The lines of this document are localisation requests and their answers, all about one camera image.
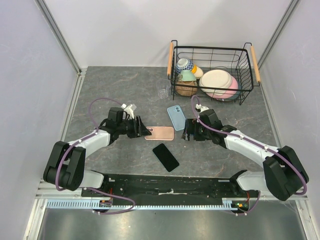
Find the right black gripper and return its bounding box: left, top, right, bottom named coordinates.
left=181, top=118, right=212, bottom=141

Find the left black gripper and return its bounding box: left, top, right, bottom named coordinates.
left=117, top=115, right=152, bottom=139

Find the pink phone case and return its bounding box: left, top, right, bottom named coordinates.
left=144, top=126, right=175, bottom=141

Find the black phone front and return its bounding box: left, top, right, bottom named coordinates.
left=152, top=143, right=180, bottom=172

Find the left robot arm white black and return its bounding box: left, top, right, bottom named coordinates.
left=43, top=104, right=152, bottom=197

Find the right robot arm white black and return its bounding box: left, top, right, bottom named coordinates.
left=182, top=109, right=309, bottom=201

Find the light blue phone case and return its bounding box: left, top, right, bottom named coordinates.
left=167, top=105, right=186, bottom=131

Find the brown bowl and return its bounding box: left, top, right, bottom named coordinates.
left=175, top=81, right=198, bottom=97

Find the clear glass cup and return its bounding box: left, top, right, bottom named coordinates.
left=155, top=79, right=171, bottom=99

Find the pink plate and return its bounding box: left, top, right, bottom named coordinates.
left=206, top=76, right=239, bottom=100

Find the mint green bowl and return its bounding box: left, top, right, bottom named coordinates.
left=177, top=70, right=197, bottom=82

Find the yellow white bowl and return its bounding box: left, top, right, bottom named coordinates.
left=191, top=65, right=204, bottom=79

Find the cream plate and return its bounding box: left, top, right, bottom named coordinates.
left=199, top=69, right=232, bottom=94

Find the blue white patterned bowl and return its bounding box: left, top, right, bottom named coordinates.
left=175, top=58, right=195, bottom=74

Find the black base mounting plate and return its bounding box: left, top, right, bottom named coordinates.
left=81, top=174, right=260, bottom=201

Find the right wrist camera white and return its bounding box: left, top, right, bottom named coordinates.
left=195, top=103, right=209, bottom=113

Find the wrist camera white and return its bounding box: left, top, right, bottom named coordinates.
left=195, top=103, right=209, bottom=113
left=121, top=103, right=137, bottom=120

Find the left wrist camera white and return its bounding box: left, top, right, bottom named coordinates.
left=121, top=103, right=137, bottom=120

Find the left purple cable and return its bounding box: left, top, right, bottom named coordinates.
left=54, top=97, right=136, bottom=215

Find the black wire dish basket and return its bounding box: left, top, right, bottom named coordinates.
left=167, top=40, right=261, bottom=104

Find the aluminium frame rail front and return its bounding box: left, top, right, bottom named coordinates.
left=34, top=179, right=83, bottom=200

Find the blue slotted cable duct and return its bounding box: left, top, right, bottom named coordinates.
left=46, top=199, right=249, bottom=211

